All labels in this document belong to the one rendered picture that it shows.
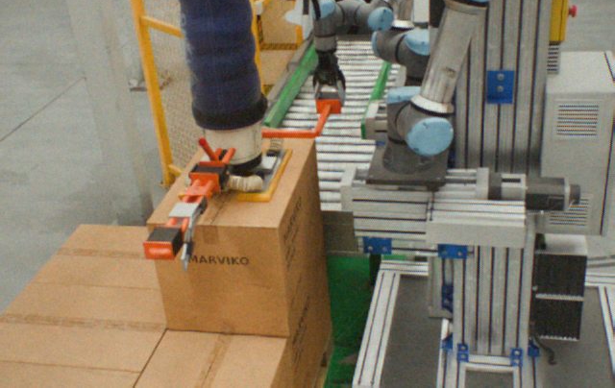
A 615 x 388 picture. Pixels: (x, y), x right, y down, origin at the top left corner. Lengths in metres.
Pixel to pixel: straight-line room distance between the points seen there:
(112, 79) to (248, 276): 1.73
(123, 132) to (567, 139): 2.28
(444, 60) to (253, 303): 0.93
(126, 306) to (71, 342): 0.22
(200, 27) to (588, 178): 1.20
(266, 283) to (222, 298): 0.16
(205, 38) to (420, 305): 1.42
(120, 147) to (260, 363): 1.88
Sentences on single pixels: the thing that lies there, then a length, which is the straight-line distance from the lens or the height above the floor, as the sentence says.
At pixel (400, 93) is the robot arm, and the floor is 1.27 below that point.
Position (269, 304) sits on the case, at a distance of 2.38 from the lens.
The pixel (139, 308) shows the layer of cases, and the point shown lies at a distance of 2.68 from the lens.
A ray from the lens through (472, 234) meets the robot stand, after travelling 2.19.
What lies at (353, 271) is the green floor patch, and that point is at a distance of 3.65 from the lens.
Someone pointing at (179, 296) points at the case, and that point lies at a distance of 2.45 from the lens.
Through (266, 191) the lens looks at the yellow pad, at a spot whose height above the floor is 0.96.
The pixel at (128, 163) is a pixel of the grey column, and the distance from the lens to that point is 3.99.
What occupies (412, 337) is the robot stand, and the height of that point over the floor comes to 0.21.
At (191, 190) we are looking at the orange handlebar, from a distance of 2.15.
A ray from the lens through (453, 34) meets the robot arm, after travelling 2.01.
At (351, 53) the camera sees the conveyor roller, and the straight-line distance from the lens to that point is 4.82.
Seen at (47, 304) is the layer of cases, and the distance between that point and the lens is 2.82.
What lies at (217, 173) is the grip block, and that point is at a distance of 2.20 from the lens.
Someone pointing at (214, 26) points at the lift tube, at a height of 1.47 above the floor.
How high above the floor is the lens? 2.08
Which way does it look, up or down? 28 degrees down
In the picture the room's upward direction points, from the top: 5 degrees counter-clockwise
